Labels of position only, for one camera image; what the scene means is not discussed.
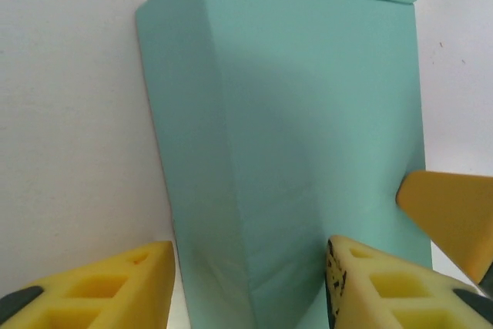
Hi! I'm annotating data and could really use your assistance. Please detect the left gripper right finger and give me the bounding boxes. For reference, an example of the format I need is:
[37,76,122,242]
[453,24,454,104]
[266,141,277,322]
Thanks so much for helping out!
[325,234,493,329]

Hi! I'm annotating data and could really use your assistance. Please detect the teal paper box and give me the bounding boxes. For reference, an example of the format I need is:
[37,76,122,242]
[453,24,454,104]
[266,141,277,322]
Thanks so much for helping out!
[135,0,434,329]

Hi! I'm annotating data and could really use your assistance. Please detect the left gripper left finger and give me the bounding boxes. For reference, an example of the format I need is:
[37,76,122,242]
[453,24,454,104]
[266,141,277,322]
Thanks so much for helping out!
[0,240,176,329]

